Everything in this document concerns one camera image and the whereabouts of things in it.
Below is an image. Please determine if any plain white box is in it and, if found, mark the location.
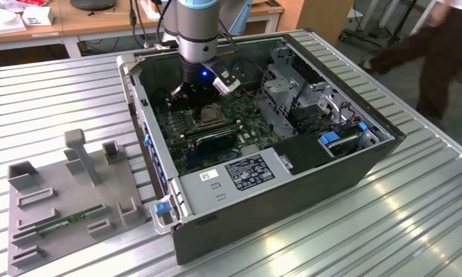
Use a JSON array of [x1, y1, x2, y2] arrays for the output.
[[0, 11, 26, 37]]

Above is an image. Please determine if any black graphics card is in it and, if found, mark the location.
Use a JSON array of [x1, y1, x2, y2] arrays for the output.
[[193, 129, 239, 155]]

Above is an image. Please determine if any wooden cabinet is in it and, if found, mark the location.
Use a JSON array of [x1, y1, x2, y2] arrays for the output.
[[279, 0, 355, 46]]

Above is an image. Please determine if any black hanging cable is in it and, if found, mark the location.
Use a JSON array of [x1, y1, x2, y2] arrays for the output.
[[127, 0, 155, 50]]

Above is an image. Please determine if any dark round object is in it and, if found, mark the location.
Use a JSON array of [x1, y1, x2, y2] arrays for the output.
[[69, 0, 116, 11]]

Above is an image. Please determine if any green RAM stick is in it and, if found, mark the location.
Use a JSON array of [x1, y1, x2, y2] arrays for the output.
[[33, 204, 102, 235]]

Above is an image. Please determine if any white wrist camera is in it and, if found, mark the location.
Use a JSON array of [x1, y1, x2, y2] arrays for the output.
[[209, 59, 243, 96]]

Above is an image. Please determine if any silver metal drive cage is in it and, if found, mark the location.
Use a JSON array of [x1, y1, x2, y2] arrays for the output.
[[259, 43, 304, 139]]

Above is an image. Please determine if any blue disk carrier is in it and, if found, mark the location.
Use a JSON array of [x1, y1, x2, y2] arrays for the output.
[[318, 131, 339, 147]]

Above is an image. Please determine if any black plastic shroud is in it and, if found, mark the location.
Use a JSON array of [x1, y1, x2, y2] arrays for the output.
[[271, 134, 334, 177]]

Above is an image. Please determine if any silver power supply unit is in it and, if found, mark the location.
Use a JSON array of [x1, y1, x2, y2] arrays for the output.
[[175, 147, 294, 216]]

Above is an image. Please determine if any green motherboard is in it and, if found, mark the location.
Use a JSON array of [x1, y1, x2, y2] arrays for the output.
[[153, 88, 282, 174]]

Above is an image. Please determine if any wooden desk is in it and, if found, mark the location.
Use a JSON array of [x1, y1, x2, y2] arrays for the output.
[[0, 0, 72, 58], [57, 0, 286, 57]]

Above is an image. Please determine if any white desk frame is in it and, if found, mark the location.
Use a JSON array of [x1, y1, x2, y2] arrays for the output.
[[407, 0, 439, 37]]

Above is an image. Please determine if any white box with label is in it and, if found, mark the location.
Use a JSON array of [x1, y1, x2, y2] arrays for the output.
[[21, 6, 56, 27]]

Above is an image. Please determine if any black disk bay block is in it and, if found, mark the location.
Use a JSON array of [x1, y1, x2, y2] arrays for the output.
[[287, 102, 334, 135]]

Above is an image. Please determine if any black wheeled stand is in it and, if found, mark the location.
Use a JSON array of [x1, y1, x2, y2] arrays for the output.
[[338, 0, 419, 44]]

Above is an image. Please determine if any grey parts rack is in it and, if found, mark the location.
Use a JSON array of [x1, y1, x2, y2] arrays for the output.
[[6, 129, 149, 276]]

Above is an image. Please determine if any dark grey PC case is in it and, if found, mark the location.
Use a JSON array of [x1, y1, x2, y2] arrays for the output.
[[115, 28, 406, 266]]

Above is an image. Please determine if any person in brown trousers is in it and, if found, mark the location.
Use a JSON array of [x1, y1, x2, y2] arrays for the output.
[[363, 0, 462, 119]]

